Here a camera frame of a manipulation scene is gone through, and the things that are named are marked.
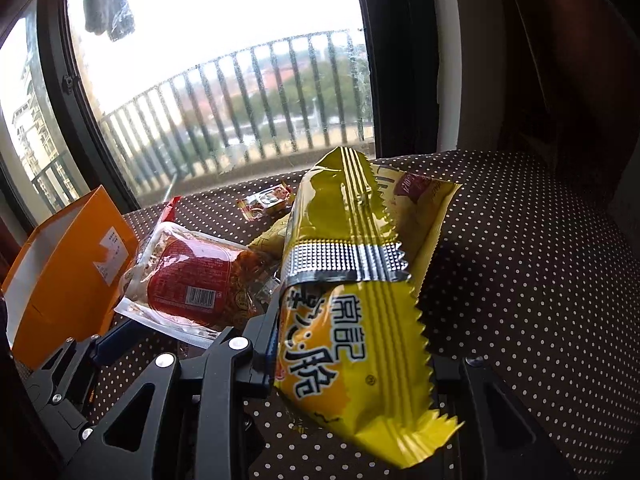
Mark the balcony metal railing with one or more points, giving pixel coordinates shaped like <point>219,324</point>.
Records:
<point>270,43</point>

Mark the hanging grey cloth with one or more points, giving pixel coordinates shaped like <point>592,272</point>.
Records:
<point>107,0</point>

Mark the small clear wrapped candy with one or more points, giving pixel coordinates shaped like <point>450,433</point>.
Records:
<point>267,202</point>

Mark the orange cardboard box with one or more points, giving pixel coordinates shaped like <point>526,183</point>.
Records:
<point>75,280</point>

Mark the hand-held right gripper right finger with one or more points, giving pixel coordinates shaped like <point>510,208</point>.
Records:
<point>460,380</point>

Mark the yellow striped snack packet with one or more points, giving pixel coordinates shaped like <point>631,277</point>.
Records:
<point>350,310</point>

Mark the brown curtain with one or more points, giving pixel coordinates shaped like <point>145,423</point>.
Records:
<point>575,60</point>

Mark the brown polka dot cloth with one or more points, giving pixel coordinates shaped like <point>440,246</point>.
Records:
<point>525,285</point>

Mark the large yellow chips bag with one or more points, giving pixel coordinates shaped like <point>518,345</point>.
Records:
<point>425,200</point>

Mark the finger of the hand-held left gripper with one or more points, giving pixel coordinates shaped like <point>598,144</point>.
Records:
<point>112,347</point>

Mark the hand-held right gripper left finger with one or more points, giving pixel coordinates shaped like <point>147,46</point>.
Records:
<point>270,355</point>

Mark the clear red label snack packet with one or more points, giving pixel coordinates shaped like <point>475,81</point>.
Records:
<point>195,270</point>

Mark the black window frame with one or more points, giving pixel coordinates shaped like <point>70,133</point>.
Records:
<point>65,80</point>

